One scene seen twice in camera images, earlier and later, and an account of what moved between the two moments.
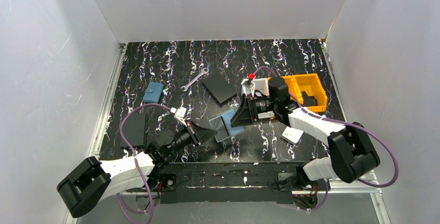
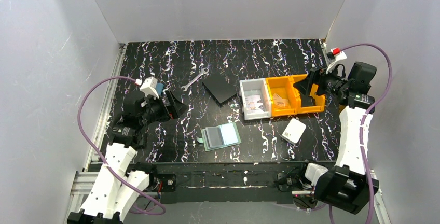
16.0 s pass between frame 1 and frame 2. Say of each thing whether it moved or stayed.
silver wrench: stayed
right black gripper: moved
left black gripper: moved
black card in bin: stayed
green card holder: moved
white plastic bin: stayed
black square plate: stayed
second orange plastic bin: stayed
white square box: stayed
